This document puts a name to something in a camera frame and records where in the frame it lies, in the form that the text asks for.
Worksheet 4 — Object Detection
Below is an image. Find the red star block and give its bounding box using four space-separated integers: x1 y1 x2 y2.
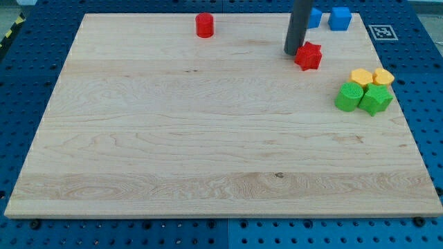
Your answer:
294 41 323 71

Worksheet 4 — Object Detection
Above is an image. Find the green star block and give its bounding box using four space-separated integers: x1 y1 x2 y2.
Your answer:
358 84 393 116

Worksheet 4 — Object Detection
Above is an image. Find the red cylinder block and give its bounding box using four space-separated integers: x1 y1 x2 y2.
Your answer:
195 12 215 38

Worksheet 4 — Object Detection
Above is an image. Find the green cylinder block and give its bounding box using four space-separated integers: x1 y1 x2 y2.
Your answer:
334 82 364 112

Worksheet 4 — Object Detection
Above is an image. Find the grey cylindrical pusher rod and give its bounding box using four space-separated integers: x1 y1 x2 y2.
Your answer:
284 0 314 56

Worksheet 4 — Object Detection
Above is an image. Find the blue block behind rod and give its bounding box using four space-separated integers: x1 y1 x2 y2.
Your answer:
307 8 323 29

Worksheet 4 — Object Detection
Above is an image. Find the yellow hexagon block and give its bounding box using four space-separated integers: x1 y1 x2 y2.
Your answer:
349 68 373 88

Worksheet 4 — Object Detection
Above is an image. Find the blue cube block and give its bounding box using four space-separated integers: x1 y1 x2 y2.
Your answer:
328 7 352 31

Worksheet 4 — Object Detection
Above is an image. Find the yellow heart block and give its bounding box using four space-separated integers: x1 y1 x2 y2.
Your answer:
372 68 395 86

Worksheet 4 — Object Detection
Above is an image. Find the white fiducial marker tag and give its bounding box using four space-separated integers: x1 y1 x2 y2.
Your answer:
368 24 398 41

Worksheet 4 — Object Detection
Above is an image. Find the black bolt left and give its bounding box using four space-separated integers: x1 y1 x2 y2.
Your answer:
29 219 41 230

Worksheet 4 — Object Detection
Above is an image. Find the black bolt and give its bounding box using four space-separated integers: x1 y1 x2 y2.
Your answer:
413 216 426 228
29 219 41 230

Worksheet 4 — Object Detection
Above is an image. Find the black bolt right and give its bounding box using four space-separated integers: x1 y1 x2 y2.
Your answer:
413 216 426 228

